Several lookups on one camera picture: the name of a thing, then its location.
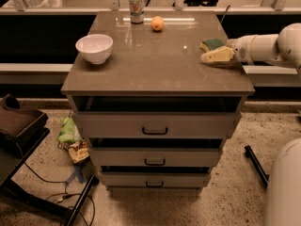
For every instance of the white drink can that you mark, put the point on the white drink can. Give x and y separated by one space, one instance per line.
136 11

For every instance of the orange fruit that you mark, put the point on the orange fruit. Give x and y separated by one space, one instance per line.
157 23

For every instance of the top grey drawer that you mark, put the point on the top grey drawer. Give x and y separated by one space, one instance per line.
156 125

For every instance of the grey drawer cabinet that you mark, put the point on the grey drawer cabinet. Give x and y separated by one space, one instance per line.
157 72

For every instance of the green yellow sponge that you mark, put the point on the green yellow sponge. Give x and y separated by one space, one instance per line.
211 44

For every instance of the middle grey drawer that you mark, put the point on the middle grey drawer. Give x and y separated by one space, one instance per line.
153 158

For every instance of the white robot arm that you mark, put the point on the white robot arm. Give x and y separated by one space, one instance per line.
283 195

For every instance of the yellow snack bag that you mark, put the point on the yellow snack bag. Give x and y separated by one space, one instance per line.
78 152

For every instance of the black stand leg right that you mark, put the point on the black stand leg right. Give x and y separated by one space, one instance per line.
257 165

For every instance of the green chip bag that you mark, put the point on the green chip bag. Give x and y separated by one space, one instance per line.
69 132

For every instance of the black chair base left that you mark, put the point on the black chair base left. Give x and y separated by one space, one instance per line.
43 187

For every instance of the brown chair seat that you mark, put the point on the brown chair seat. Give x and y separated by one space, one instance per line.
18 125

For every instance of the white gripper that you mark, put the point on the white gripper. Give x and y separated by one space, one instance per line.
242 48

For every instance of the bottom grey drawer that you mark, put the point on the bottom grey drawer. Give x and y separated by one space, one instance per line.
154 180

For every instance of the white ceramic bowl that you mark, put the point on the white ceramic bowl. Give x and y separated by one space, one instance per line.
95 48

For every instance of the grey drawer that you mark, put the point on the grey drawer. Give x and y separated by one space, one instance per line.
156 125
153 158
154 180

